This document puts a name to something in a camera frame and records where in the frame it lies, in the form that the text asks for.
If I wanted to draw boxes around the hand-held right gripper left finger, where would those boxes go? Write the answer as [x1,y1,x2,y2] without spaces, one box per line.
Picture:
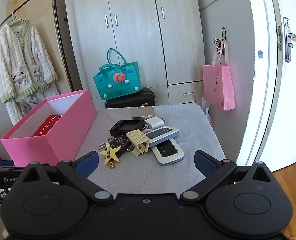
[21,151,114,204]

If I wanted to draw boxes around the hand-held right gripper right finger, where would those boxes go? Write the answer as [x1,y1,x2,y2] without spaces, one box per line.
[179,150,273,203]

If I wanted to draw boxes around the yellow star hair clip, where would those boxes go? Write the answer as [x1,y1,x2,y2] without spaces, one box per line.
[99,142,120,163]

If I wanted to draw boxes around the black key fob with keys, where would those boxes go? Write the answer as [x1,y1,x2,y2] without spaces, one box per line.
[97,135,133,158]

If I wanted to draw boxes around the white portable router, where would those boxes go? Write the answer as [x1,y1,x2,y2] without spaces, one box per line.
[145,126,180,147]
[152,141,185,166]

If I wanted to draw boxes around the pink cardboard box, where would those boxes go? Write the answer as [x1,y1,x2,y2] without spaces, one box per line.
[0,89,96,167]

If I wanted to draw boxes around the black rectangular case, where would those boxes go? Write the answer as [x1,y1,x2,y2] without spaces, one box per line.
[109,119,146,138]

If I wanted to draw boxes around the cream hair claw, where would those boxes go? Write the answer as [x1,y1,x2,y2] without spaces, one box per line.
[126,129,151,157]

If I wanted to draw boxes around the white charger plug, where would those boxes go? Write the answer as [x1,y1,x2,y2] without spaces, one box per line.
[145,116,166,130]

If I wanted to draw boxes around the red box inside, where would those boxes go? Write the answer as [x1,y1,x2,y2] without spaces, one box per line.
[34,114,63,137]

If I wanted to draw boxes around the clear plastic bag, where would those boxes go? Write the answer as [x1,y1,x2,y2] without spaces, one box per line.
[197,96,211,120]

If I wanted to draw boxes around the gold compact case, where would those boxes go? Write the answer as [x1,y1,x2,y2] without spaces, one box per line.
[131,106,155,120]

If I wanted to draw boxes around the pink shopping bag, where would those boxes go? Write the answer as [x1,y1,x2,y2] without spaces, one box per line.
[202,39,235,111]

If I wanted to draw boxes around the black suitcase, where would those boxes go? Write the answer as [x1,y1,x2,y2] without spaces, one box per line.
[105,87,156,109]

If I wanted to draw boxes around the teal felt handbag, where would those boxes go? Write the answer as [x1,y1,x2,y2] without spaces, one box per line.
[93,48,139,101]

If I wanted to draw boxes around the white door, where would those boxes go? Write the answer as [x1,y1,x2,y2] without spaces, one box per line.
[234,0,296,165]

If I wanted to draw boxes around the white and green fluffy robe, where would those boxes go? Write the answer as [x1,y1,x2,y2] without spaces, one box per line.
[0,19,58,127]

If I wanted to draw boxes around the black clothes rack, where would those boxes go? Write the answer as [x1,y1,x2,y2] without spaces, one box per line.
[0,0,83,92]

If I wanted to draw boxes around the light wooden board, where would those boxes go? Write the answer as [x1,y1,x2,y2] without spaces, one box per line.
[6,0,73,93]

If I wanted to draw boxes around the black hair ties on hook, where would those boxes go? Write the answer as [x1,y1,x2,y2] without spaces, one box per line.
[214,27,228,54]

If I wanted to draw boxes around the silver door handle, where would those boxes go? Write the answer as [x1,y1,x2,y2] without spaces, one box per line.
[283,17,296,63]

